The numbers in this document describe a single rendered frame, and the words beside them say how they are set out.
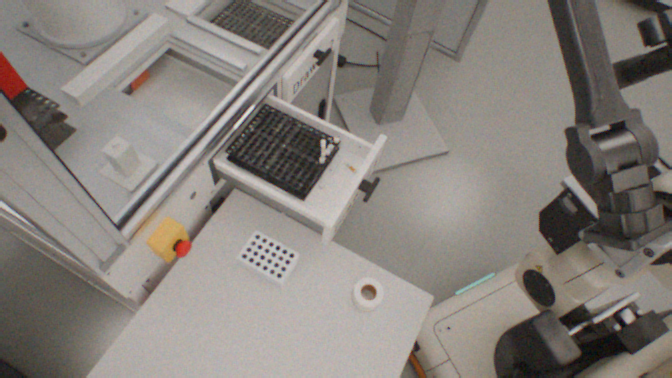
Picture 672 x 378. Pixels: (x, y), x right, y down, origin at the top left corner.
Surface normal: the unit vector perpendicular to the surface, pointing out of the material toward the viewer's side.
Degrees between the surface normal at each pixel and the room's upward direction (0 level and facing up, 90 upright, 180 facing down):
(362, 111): 5
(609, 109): 34
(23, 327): 0
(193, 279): 0
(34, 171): 90
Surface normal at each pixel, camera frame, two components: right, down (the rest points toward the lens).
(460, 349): 0.09, -0.48
